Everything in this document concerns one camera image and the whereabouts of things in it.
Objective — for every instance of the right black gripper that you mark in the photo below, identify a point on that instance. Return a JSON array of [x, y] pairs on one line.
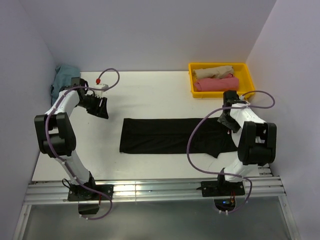
[[234, 126]]

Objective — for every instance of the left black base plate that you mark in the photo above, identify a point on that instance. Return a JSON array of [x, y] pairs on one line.
[[79, 194]]

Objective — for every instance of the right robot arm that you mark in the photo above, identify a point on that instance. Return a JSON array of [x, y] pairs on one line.
[[258, 138]]

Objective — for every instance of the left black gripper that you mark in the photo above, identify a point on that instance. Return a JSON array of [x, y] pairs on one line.
[[99, 111]]

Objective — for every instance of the pink rolled t-shirt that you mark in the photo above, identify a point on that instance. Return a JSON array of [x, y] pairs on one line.
[[217, 84]]

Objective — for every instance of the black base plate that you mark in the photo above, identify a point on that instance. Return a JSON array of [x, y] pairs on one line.
[[221, 188], [79, 194]]

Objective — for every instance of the beige rolled t-shirt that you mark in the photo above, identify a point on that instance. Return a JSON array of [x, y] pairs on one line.
[[215, 72]]

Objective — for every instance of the aluminium mounting rail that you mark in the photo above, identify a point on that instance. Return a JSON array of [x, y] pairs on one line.
[[54, 193]]

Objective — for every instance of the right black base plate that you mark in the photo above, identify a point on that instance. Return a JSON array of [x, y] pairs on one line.
[[221, 188]]

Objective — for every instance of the blue crumpled t-shirt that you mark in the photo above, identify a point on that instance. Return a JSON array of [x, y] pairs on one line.
[[63, 76]]

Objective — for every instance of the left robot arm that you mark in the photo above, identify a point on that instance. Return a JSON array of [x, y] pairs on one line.
[[55, 135]]

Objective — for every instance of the yellow plastic bin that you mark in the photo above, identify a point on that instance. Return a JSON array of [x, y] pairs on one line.
[[240, 71]]

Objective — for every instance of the black t-shirt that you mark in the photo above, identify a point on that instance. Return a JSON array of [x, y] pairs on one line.
[[171, 136]]

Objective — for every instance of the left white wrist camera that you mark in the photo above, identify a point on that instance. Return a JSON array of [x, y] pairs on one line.
[[99, 88]]

